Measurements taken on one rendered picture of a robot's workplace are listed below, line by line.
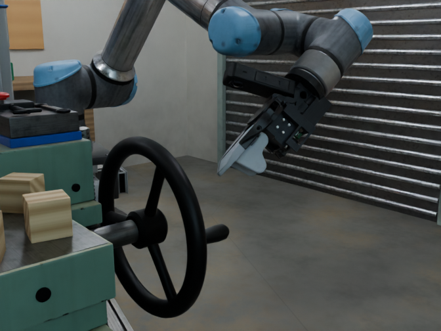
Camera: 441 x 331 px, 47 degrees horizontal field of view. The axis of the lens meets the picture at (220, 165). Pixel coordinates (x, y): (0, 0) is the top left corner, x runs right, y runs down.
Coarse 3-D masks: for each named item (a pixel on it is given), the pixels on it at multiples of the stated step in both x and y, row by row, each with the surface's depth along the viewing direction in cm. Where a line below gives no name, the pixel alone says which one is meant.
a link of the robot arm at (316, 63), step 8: (304, 56) 81; (312, 56) 80; (320, 56) 80; (328, 56) 80; (296, 64) 81; (304, 64) 80; (312, 64) 80; (320, 64) 80; (328, 64) 80; (336, 64) 80; (312, 72) 79; (320, 72) 79; (328, 72) 80; (336, 72) 81; (320, 80) 80; (328, 80) 80; (336, 80) 82; (328, 88) 81
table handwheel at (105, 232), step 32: (160, 160) 72; (160, 192) 76; (192, 192) 69; (128, 224) 77; (160, 224) 78; (192, 224) 68; (160, 256) 78; (192, 256) 69; (128, 288) 85; (192, 288) 71
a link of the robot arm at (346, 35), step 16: (336, 16) 85; (352, 16) 83; (320, 32) 84; (336, 32) 82; (352, 32) 82; (368, 32) 84; (304, 48) 86; (320, 48) 81; (336, 48) 81; (352, 48) 82
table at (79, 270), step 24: (72, 216) 70; (96, 216) 72; (24, 240) 51; (48, 240) 51; (72, 240) 51; (96, 240) 51; (0, 264) 45; (24, 264) 45; (48, 264) 46; (72, 264) 48; (96, 264) 49; (0, 288) 44; (24, 288) 45; (48, 288) 46; (72, 288) 48; (96, 288) 50; (0, 312) 44; (24, 312) 45; (48, 312) 47; (72, 312) 49
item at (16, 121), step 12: (0, 108) 72; (36, 108) 74; (0, 120) 68; (12, 120) 65; (24, 120) 66; (36, 120) 67; (48, 120) 68; (60, 120) 70; (72, 120) 71; (0, 132) 69; (12, 132) 66; (24, 132) 67; (36, 132) 68; (48, 132) 69; (60, 132) 70; (72, 132) 71; (12, 144) 66; (24, 144) 67; (36, 144) 68
